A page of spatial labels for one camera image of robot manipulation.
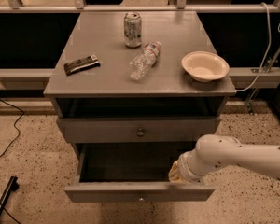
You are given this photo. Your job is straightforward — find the grey top drawer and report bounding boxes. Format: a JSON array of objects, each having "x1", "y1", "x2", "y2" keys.
[{"x1": 57, "y1": 116, "x2": 221, "y2": 143}]

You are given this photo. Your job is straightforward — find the black floor cable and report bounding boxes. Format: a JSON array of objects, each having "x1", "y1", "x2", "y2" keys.
[{"x1": 0, "y1": 89, "x2": 25, "y2": 159}]

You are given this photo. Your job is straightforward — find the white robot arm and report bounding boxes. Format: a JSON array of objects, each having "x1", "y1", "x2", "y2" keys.
[{"x1": 168, "y1": 134, "x2": 280, "y2": 183}]

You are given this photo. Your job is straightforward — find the white cable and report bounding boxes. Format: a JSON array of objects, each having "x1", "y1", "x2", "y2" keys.
[{"x1": 235, "y1": 2, "x2": 280, "y2": 93}]

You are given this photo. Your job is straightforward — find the silver soda can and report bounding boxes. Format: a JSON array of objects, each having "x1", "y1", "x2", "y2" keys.
[{"x1": 124, "y1": 12, "x2": 142, "y2": 48}]

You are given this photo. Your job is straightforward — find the grey drawer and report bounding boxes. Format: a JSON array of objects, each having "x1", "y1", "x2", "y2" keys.
[
  {"x1": 57, "y1": 116, "x2": 221, "y2": 143},
  {"x1": 65, "y1": 142, "x2": 215, "y2": 203}
]

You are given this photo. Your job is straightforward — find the dark snack bar wrapper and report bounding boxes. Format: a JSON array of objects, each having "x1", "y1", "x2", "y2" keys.
[{"x1": 63, "y1": 55, "x2": 101, "y2": 76}]

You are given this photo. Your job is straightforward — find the white paper bowl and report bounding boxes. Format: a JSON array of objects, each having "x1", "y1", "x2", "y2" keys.
[{"x1": 181, "y1": 51, "x2": 230, "y2": 82}]

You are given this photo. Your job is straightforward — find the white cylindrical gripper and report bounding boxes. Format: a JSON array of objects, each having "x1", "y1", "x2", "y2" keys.
[{"x1": 168, "y1": 150, "x2": 205, "y2": 183}]

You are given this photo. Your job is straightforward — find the clear plastic water bottle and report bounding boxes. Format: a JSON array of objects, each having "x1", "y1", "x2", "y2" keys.
[{"x1": 130, "y1": 41, "x2": 161, "y2": 80}]

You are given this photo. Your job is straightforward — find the metal railing frame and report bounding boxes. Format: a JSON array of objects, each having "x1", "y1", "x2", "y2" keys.
[{"x1": 0, "y1": 0, "x2": 280, "y2": 91}]

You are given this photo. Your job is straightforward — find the black stand leg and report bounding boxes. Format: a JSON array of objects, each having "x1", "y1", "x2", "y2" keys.
[{"x1": 0, "y1": 176, "x2": 19, "y2": 216}]

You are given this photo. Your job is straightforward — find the grey wooden drawer cabinet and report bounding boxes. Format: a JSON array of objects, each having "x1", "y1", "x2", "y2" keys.
[{"x1": 43, "y1": 10, "x2": 237, "y2": 173}]

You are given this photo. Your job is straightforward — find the metal tripod stand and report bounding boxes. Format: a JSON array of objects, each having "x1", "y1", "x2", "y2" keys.
[{"x1": 245, "y1": 46, "x2": 280, "y2": 115}]

